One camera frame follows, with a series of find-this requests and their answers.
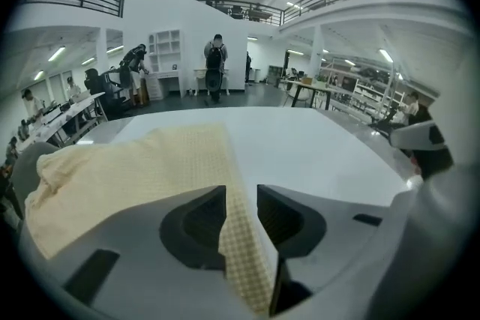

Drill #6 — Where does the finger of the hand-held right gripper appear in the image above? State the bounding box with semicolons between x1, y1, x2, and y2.
411;148;455;180
388;120;450;152

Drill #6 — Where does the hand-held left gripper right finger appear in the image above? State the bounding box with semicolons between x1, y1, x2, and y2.
256;183;398;316

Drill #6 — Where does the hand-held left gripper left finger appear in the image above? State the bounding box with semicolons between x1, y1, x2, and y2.
22;184;245;318

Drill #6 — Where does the beige cloth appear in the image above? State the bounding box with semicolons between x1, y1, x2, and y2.
24;122;277;316

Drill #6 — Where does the grey marble table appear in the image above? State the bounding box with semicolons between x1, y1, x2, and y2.
74;106;417;199

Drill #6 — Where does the white shelving rack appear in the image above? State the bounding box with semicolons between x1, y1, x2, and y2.
318;55;440;124

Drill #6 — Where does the person's white shirt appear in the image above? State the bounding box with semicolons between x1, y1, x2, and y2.
374;160;480;320

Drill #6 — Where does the white table with black legs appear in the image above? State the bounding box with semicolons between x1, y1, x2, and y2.
279;76;361;112

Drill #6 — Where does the grey upholstered chair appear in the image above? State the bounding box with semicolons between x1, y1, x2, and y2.
10;141;61;222

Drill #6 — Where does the white work table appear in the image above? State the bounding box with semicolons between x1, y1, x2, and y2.
16;91;110;151

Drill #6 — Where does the white vanity table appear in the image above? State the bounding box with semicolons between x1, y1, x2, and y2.
193;67;232;94

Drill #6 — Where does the white shelf desk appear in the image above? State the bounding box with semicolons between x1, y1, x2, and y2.
145;28;188;100

